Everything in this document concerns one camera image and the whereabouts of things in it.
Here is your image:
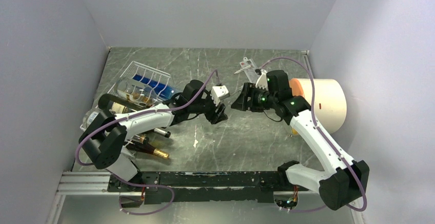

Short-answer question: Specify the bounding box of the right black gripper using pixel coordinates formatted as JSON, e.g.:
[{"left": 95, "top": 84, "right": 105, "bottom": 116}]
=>
[{"left": 231, "top": 82, "right": 277, "bottom": 112}]

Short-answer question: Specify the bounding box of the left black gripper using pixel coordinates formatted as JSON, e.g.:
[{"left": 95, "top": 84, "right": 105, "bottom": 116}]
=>
[{"left": 189, "top": 91, "right": 228, "bottom": 124}]

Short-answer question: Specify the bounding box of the dark green wine bottle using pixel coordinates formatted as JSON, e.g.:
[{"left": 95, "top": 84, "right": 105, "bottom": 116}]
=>
[{"left": 97, "top": 93, "right": 150, "bottom": 114}]

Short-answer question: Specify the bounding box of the clear amber liquor bottle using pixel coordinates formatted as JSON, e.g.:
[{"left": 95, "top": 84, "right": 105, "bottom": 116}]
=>
[{"left": 114, "top": 78, "right": 159, "bottom": 107}]

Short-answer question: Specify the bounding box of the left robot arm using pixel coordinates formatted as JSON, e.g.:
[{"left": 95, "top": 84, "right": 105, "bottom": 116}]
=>
[{"left": 77, "top": 79, "right": 230, "bottom": 191}]

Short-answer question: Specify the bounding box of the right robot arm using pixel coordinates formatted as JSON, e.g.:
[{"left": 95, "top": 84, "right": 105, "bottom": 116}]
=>
[{"left": 231, "top": 70, "right": 369, "bottom": 211}]

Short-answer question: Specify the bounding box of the blue clear bottle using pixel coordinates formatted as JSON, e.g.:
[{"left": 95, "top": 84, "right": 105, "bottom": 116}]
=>
[{"left": 132, "top": 74, "right": 180, "bottom": 100}]

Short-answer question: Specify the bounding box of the gold foil wine bottle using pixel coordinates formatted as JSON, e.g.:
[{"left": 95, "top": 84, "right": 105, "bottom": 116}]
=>
[{"left": 126, "top": 143, "right": 169, "bottom": 159}]

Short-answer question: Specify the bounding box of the clear bottle white label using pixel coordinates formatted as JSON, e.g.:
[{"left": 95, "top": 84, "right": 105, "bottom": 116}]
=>
[{"left": 82, "top": 110, "right": 100, "bottom": 129}]

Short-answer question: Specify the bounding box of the white cylinder orange face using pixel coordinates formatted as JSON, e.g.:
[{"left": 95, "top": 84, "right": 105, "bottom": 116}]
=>
[{"left": 289, "top": 78, "right": 347, "bottom": 134}]

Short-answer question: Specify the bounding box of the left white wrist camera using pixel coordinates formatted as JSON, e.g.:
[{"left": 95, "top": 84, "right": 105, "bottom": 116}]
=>
[{"left": 211, "top": 85, "right": 230, "bottom": 104}]

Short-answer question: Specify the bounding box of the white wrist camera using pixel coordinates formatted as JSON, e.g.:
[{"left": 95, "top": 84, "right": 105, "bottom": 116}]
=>
[
  {"left": 255, "top": 73, "right": 268, "bottom": 90},
  {"left": 211, "top": 85, "right": 230, "bottom": 104}
]

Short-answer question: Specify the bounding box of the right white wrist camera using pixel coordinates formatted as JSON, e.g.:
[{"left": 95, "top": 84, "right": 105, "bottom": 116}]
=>
[{"left": 255, "top": 73, "right": 268, "bottom": 90}]

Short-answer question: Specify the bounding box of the white wire wine rack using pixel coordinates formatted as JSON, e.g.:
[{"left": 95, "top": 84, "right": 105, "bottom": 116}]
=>
[{"left": 80, "top": 62, "right": 177, "bottom": 131}]

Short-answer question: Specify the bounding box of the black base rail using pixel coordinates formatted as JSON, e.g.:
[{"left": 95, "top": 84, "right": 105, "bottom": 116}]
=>
[{"left": 107, "top": 171, "right": 296, "bottom": 205}]

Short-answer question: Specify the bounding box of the aluminium frame rail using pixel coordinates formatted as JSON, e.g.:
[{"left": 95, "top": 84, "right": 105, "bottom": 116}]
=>
[{"left": 46, "top": 171, "right": 113, "bottom": 224}]

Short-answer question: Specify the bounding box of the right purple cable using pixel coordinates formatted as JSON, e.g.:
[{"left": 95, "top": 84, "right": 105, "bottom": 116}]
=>
[{"left": 260, "top": 57, "right": 368, "bottom": 214}]

